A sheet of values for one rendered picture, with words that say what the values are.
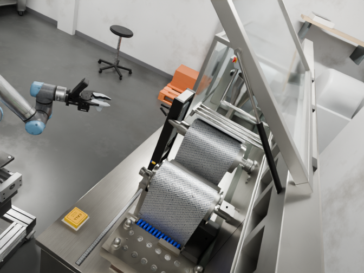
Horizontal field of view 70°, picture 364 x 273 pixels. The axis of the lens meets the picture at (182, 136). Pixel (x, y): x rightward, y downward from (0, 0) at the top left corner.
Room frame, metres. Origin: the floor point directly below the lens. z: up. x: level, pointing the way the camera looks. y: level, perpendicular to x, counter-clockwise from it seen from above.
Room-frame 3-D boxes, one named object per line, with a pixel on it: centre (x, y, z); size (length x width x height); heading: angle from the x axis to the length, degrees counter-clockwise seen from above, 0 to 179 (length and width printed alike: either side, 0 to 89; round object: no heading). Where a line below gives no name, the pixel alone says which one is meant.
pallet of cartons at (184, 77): (3.79, 0.02, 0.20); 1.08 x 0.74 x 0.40; 87
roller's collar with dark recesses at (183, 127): (1.01, 0.00, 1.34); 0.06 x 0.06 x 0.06; 79
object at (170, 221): (0.68, -0.08, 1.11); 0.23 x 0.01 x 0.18; 79
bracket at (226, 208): (0.70, -0.27, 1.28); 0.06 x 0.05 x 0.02; 79
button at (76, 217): (0.64, 0.28, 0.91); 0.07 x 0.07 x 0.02; 79
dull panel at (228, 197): (1.75, -0.52, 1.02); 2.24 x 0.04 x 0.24; 169
